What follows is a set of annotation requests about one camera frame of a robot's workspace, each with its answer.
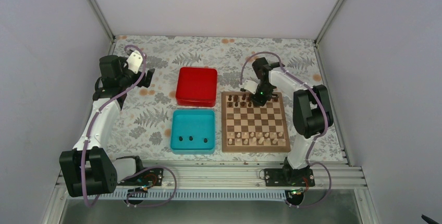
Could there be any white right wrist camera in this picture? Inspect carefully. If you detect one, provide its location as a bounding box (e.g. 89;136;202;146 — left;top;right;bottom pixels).
240;80;258;94

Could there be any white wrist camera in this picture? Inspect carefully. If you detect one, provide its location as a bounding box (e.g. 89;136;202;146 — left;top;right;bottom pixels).
127;50;145;74
240;80;258;94

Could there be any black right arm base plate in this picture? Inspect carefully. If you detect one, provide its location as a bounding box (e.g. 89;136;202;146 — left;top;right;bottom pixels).
264;167;315;187

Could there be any aluminium front rail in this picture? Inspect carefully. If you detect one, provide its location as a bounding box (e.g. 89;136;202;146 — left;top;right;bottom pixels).
55;161;367;201

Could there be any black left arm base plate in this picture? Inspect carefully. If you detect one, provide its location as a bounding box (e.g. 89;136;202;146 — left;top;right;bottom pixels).
118;168;164;188

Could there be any wooden chessboard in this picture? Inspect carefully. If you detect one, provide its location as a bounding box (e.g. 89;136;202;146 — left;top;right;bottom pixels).
221;92;291;153

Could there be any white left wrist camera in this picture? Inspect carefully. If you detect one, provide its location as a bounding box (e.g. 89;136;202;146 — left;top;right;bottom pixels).
127;50;145;74

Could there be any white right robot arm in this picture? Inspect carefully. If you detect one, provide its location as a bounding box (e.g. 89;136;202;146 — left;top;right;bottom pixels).
251;57;333;186

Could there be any blue plastic tray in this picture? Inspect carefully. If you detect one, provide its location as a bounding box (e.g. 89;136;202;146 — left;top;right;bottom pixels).
170;109;216;155

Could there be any floral patterned table mat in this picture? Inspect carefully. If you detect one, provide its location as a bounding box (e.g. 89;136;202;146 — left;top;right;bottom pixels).
107;35;322;162

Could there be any red square tin lid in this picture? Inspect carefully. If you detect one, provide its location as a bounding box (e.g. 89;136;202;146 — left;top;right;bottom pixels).
175;67;218;107

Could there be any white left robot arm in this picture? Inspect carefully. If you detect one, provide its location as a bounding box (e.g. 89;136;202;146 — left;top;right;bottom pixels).
59;51;155;197

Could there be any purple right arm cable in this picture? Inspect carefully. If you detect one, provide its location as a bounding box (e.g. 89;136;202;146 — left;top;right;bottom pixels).
239;51;333;209

